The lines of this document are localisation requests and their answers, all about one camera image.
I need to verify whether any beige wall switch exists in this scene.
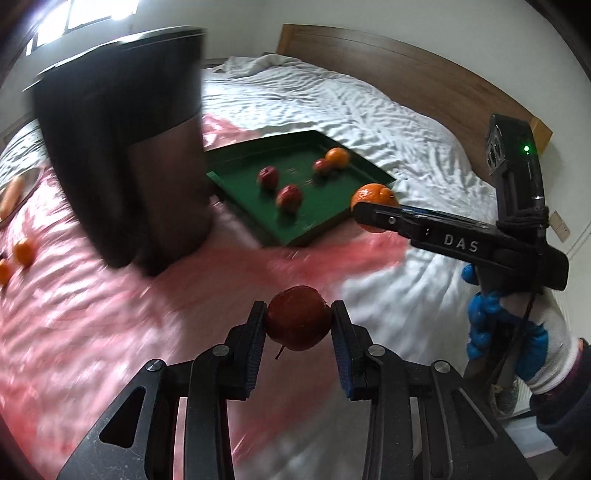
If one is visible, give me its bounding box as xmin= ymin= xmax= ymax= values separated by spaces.
xmin=551 ymin=210 xmax=572 ymax=241

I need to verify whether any wooden headboard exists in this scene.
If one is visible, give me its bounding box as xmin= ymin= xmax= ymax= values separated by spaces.
xmin=276 ymin=24 xmax=554 ymax=156

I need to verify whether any green tray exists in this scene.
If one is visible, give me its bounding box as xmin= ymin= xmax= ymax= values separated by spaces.
xmin=205 ymin=130 xmax=397 ymax=248

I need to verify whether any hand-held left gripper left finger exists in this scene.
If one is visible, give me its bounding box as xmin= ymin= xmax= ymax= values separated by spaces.
xmin=55 ymin=300 xmax=269 ymax=480

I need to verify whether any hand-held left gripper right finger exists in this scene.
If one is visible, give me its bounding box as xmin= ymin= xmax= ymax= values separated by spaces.
xmin=329 ymin=300 xmax=539 ymax=480

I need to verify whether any black electric kettle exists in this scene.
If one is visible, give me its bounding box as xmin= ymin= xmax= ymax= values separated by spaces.
xmin=23 ymin=27 xmax=216 ymax=278

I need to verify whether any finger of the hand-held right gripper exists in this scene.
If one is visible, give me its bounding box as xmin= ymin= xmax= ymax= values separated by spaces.
xmin=383 ymin=207 xmax=498 ymax=231
xmin=353 ymin=202 xmax=419 ymax=241

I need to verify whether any striped white plate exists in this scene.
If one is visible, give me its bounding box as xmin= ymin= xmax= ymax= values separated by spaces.
xmin=0 ymin=166 xmax=43 ymax=228

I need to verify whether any carrot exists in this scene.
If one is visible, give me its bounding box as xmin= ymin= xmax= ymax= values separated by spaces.
xmin=0 ymin=178 xmax=25 ymax=219

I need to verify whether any person's right forearm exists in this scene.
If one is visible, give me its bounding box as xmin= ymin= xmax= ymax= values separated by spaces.
xmin=529 ymin=339 xmax=591 ymax=456

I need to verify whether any person's right hand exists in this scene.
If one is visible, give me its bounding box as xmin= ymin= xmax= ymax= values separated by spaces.
xmin=462 ymin=265 xmax=586 ymax=396

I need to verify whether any pink plastic sheet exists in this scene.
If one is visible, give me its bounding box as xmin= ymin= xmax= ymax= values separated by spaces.
xmin=0 ymin=115 xmax=408 ymax=464

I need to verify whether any window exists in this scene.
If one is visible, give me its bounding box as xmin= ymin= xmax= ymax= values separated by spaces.
xmin=25 ymin=0 xmax=140 ymax=57

